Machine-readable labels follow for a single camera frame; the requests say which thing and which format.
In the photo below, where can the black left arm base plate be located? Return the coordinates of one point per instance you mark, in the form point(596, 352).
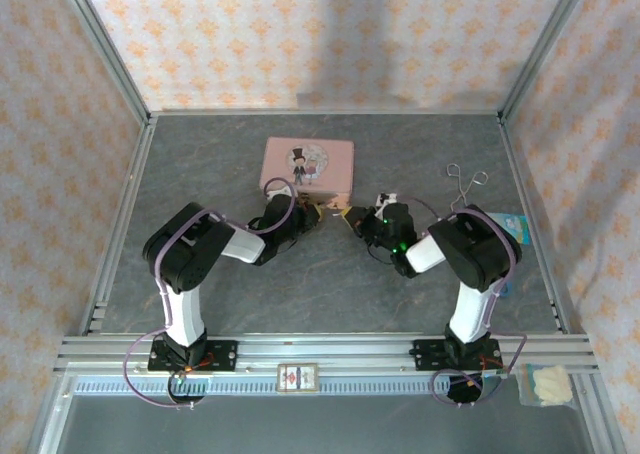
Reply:
point(222, 355)

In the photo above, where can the aluminium side rail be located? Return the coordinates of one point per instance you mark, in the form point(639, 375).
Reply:
point(520, 174)
point(120, 224)

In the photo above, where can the red and white card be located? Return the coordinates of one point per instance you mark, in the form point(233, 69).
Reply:
point(297, 377)

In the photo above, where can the aluminium rear rail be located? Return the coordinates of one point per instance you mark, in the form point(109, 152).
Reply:
point(325, 111)

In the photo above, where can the pink tin box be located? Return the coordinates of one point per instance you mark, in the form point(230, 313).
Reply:
point(307, 161)

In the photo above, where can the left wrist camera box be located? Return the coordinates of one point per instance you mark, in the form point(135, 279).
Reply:
point(280, 190)

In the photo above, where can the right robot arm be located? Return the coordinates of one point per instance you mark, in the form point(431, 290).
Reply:
point(470, 314)

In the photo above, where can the plastic bag with white pieces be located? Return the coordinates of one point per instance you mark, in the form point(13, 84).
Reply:
point(547, 384)

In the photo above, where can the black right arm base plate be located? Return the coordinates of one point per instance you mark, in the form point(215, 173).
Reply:
point(430, 354)

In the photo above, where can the aluminium frame post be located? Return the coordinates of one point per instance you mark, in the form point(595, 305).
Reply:
point(545, 44)
point(105, 49)

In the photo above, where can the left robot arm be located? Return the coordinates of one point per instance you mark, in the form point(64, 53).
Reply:
point(182, 314)

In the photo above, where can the light blue packet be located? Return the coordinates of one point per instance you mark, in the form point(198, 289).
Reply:
point(515, 226)

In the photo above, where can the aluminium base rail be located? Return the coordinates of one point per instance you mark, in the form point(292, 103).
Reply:
point(325, 351)

